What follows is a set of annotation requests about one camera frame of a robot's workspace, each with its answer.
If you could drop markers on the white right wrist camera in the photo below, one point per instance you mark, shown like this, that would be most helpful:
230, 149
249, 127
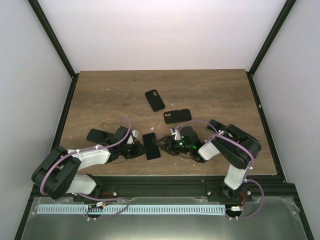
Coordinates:
175, 134

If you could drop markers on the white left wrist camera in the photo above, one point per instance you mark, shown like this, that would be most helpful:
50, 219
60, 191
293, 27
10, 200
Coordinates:
132, 136

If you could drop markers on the black smartphone left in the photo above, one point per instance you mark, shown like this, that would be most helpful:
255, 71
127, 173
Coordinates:
98, 136

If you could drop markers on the purple edged smartphone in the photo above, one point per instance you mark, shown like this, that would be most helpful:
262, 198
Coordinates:
152, 151

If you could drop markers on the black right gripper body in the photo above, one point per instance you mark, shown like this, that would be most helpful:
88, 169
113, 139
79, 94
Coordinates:
174, 149

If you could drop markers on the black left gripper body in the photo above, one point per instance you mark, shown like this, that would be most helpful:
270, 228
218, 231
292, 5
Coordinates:
130, 153

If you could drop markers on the teal edged smartphone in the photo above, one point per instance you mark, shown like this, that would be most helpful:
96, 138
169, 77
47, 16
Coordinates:
216, 127

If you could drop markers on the black frame post right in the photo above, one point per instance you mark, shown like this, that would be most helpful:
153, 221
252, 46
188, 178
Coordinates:
277, 25

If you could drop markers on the black frame post left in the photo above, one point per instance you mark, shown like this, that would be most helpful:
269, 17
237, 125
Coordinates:
43, 20

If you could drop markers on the light blue slotted cable duct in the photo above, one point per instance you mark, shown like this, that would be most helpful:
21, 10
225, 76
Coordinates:
137, 209

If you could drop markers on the metal sheet front panel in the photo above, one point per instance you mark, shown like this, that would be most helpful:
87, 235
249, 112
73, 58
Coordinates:
273, 218

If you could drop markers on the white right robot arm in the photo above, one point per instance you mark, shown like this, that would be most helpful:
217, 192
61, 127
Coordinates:
238, 147

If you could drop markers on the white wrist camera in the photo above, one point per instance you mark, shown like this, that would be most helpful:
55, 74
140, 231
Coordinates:
132, 136
175, 134

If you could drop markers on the black phone case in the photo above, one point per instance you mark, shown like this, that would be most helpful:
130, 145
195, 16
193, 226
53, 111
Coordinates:
177, 116
155, 101

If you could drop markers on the black frame post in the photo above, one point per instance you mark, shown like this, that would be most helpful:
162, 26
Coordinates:
277, 25
43, 20

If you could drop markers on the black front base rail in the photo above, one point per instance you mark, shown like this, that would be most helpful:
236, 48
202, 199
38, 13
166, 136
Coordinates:
208, 186

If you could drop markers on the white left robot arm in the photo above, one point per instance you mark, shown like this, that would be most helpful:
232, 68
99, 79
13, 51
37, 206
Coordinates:
57, 174

